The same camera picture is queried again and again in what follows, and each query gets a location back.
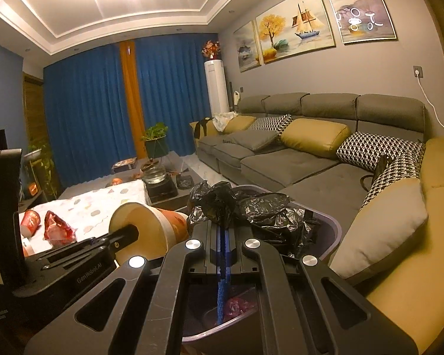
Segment blue foam net sleeve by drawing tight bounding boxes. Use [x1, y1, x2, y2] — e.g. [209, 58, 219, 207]
[216, 278, 230, 325]

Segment grey sectional sofa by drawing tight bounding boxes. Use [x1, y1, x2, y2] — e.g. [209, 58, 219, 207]
[191, 92, 426, 229]

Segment sailboat tree painting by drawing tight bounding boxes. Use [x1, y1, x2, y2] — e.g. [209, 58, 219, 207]
[256, 0, 335, 63]

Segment dark grey trash bin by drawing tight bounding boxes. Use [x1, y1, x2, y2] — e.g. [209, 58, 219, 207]
[181, 182, 341, 354]

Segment white orange paper cup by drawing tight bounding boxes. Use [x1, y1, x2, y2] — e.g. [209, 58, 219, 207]
[109, 203, 189, 265]

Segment right framed painting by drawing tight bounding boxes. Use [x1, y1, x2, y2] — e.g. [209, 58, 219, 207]
[329, 0, 397, 45]

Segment near patterned cushion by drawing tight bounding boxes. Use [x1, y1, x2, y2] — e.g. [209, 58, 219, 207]
[336, 131, 426, 208]

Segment black plastic bag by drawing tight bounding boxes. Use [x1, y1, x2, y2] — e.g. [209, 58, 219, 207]
[187, 180, 320, 259]

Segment potted plant on stand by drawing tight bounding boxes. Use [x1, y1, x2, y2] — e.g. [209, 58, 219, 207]
[24, 139, 59, 201]

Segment white cloth on sofa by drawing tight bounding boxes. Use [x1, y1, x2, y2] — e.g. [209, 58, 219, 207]
[212, 112, 237, 132]

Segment left landscape painting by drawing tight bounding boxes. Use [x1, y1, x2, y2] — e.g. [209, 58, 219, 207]
[233, 21, 260, 72]

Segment far patterned cushion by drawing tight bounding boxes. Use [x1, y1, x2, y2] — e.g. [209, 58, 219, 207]
[249, 114, 293, 136]

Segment patterned cushion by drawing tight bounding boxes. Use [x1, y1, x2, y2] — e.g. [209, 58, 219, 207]
[336, 131, 426, 208]
[249, 114, 293, 136]

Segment dark coffee table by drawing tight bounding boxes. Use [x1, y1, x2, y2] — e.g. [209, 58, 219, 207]
[58, 151, 205, 212]

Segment glass kettle on stove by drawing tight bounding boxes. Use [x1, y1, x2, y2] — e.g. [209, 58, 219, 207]
[141, 161, 178, 204]

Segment orange centre curtain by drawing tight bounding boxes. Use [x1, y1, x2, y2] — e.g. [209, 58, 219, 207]
[119, 41, 147, 159]

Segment white standing air conditioner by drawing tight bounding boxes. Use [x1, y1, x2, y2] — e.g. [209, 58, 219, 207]
[204, 59, 229, 115]

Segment far mustard cushion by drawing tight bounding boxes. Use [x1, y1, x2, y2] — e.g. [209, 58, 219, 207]
[223, 115, 257, 134]

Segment small red paper cup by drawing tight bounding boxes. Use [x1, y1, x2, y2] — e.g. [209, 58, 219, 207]
[20, 209, 41, 238]

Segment large mustard cushion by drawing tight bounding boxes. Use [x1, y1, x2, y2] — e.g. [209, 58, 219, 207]
[281, 118, 351, 159]

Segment grey sofa cushion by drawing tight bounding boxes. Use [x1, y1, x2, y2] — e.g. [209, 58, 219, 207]
[223, 129, 278, 152]

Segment wall socket with cable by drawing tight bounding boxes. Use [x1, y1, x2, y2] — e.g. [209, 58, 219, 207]
[413, 66, 444, 130]

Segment red foil wrapper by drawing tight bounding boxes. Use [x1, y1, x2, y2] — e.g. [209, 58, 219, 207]
[44, 211, 76, 248]

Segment blue window curtains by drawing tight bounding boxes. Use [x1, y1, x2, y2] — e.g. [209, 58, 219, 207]
[44, 33, 218, 187]

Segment red flower decoration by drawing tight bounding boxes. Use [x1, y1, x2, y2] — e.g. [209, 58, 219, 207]
[201, 40, 221, 60]

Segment patterned white tablecloth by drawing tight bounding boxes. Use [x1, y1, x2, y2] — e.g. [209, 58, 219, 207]
[21, 180, 149, 256]

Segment green potted floor plant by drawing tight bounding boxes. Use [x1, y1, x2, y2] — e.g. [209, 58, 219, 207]
[141, 122, 169, 159]

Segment near beige cushion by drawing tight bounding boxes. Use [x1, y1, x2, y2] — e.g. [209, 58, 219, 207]
[329, 178, 428, 285]

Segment pink plastic bag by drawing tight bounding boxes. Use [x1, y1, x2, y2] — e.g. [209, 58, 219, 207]
[223, 296, 257, 322]

